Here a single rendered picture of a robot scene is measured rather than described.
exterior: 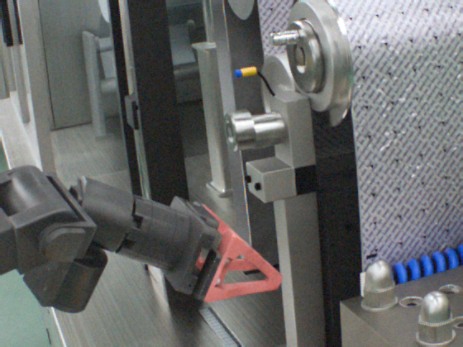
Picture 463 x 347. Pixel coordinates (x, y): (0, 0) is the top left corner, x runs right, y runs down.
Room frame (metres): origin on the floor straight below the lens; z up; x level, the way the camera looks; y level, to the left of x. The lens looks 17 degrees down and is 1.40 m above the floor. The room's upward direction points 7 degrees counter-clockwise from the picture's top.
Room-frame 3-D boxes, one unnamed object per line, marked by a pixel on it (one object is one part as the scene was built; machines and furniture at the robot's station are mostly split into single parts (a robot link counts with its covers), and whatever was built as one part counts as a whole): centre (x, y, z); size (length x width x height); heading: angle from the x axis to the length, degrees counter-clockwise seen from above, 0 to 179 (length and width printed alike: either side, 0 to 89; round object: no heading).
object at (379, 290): (0.77, -0.12, 1.05); 0.04 x 0.04 x 0.04
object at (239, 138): (0.91, -0.01, 1.18); 0.04 x 0.02 x 0.04; 16
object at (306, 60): (0.89, -0.09, 1.25); 0.07 x 0.02 x 0.07; 16
